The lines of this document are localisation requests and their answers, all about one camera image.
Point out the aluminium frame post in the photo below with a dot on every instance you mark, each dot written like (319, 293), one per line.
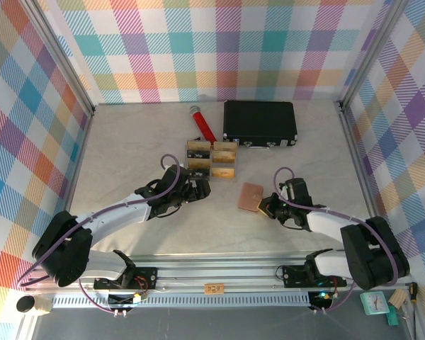
(63, 60)
(370, 53)

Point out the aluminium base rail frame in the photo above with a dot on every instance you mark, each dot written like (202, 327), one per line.
(216, 272)

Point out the black hard case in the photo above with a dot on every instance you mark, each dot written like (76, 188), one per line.
(258, 120)

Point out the teal plastic object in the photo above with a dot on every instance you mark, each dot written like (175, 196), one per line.
(393, 317)

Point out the light wooden block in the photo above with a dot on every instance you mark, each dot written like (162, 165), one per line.
(398, 298)

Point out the black yellow screwdriver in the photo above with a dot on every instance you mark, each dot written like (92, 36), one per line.
(413, 290)

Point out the aluminium side rail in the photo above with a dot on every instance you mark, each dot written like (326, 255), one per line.
(79, 159)
(362, 177)

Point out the small wooden board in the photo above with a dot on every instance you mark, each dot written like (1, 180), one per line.
(213, 288)

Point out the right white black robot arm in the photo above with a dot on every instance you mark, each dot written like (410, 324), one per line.
(326, 225)

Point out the wooden compartment organizer box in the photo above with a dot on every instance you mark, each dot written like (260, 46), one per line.
(212, 163)

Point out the black round cup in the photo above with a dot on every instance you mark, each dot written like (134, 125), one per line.
(26, 304)

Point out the red microphone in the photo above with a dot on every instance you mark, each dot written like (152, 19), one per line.
(203, 124)

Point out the teal alarm clock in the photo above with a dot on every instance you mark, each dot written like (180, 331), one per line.
(374, 304)

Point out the gold credit card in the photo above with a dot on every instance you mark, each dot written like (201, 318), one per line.
(223, 173)
(225, 146)
(198, 145)
(225, 156)
(199, 163)

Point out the black VIP credit card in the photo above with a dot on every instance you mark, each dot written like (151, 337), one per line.
(198, 154)
(199, 173)

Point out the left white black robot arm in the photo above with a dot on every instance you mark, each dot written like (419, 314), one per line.
(120, 212)

